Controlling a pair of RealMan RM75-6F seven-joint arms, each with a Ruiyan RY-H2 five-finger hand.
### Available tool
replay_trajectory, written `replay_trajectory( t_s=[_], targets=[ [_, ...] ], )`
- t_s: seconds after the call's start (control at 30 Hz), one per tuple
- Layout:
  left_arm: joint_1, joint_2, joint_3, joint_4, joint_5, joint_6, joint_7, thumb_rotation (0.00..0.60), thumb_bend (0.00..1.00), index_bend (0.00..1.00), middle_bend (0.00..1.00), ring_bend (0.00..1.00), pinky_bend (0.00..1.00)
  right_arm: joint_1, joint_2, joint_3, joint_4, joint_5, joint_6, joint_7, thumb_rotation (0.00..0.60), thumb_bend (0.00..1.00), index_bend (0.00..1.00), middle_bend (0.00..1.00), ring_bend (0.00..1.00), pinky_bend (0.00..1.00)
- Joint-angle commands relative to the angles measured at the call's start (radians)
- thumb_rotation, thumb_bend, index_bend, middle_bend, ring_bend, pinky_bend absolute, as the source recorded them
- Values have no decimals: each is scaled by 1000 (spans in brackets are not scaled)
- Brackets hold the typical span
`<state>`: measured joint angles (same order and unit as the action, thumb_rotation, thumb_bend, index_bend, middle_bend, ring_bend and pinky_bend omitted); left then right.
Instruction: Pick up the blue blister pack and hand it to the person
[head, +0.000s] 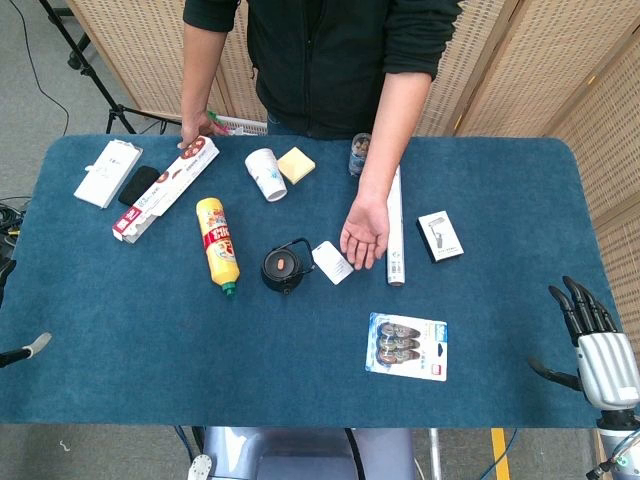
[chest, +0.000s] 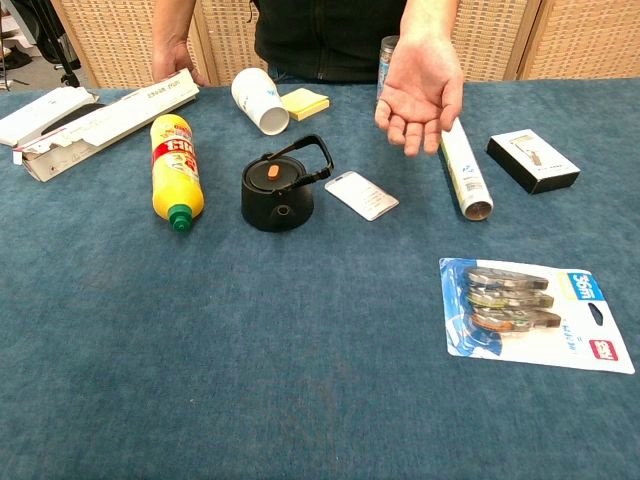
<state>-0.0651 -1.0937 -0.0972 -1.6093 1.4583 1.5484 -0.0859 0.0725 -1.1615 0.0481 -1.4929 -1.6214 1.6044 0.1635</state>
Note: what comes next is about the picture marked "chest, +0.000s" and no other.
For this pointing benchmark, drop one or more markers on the person's left forearm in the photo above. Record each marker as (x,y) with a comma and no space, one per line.
(427,17)

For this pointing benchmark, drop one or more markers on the white card badge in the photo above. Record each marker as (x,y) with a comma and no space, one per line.
(361,196)

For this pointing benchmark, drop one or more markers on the white cylindrical roll tube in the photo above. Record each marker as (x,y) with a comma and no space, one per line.
(466,172)

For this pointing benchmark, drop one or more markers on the blue tablecloth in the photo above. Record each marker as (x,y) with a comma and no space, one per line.
(280,325)

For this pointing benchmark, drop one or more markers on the yellow sticky note pad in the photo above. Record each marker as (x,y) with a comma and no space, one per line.
(306,104)

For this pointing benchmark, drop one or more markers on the yellow bottle green cap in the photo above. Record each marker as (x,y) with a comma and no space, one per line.
(176,165)

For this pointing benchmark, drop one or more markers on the person's right hand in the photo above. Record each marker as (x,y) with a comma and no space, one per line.
(172,60)

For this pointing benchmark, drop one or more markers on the clear jar with grey lid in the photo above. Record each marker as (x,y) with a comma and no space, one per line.
(386,65)

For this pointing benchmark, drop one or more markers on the black rectangular box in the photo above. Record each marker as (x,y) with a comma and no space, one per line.
(534,161)

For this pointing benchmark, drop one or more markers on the blue tape blister pack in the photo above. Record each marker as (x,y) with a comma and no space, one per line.
(530,315)

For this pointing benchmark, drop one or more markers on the person's black shirt torso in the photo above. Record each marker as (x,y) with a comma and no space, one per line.
(325,35)

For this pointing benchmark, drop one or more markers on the person's left hand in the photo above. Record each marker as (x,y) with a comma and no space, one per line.
(425,85)

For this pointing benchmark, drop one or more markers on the white flat packaging sleeve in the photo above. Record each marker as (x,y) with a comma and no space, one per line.
(35,115)

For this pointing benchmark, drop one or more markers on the white paper cup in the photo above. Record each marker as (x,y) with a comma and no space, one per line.
(257,100)

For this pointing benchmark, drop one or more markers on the person's right forearm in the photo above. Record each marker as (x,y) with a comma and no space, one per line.
(172,22)

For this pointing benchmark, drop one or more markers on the long white torn cardboard box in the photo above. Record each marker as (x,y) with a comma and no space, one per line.
(120,117)

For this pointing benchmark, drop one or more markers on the black tripod stand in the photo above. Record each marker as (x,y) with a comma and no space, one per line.
(62,45)

